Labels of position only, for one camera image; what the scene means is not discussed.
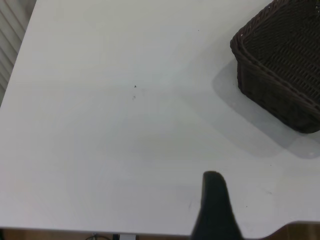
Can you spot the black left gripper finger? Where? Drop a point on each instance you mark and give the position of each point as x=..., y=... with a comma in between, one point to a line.
x=216, y=212

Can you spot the dark brown wicker basket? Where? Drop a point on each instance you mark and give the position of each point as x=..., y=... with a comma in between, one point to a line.
x=282, y=65

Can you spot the white ribbed panel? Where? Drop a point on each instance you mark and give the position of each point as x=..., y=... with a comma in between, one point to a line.
x=10, y=37

